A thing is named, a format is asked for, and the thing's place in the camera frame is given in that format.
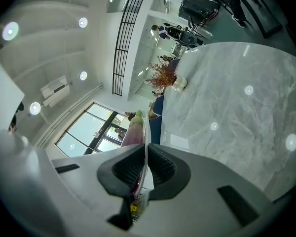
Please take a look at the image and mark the white ceiling air conditioner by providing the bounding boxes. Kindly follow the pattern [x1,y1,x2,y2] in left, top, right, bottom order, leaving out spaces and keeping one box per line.
[40,75,72,108]

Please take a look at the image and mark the red dried plant white pot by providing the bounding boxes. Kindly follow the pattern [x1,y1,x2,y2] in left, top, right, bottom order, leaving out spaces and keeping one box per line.
[145,55,188,92]

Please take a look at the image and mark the black equipment case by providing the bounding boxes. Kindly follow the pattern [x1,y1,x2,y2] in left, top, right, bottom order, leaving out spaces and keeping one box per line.
[178,0,221,21]

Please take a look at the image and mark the purple eggplant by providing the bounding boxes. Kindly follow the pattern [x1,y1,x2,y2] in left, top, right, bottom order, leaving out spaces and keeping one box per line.
[120,110,148,198]

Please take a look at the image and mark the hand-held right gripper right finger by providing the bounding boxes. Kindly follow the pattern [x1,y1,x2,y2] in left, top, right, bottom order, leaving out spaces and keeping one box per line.
[138,143,275,237]

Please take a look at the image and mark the black framed glass doors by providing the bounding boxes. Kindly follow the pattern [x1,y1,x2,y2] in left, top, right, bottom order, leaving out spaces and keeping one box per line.
[54,102,129,158]

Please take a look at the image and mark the black white backpack device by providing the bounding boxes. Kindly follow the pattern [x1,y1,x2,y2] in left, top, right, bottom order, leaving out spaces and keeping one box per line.
[163,25,206,49]

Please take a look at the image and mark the grey marble dining table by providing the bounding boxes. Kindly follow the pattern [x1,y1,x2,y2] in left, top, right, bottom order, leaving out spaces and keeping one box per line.
[159,41,296,203]

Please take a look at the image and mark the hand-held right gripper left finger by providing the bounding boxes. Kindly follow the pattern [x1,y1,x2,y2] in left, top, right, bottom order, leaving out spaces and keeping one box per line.
[51,143,148,235]

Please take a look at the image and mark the white ceiling pipes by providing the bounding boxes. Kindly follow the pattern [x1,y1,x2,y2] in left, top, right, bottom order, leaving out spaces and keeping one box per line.
[36,82,104,147]

